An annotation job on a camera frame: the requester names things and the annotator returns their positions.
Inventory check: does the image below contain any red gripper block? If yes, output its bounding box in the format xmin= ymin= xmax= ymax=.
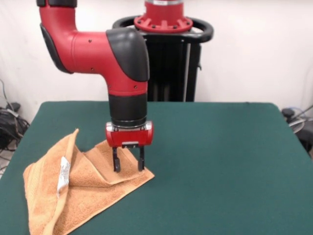
xmin=105 ymin=121 xmax=155 ymax=173

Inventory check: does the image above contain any orange terry towel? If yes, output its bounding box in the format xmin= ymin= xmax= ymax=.
xmin=23 ymin=128 xmax=155 ymax=235

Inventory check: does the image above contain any dark green table cloth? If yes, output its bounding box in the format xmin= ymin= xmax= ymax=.
xmin=0 ymin=101 xmax=313 ymax=235

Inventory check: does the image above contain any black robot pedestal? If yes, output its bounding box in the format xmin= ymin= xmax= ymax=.
xmin=112 ymin=16 xmax=215 ymax=102

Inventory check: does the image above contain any black cable tangle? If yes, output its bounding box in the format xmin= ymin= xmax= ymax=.
xmin=0 ymin=78 xmax=30 ymax=152

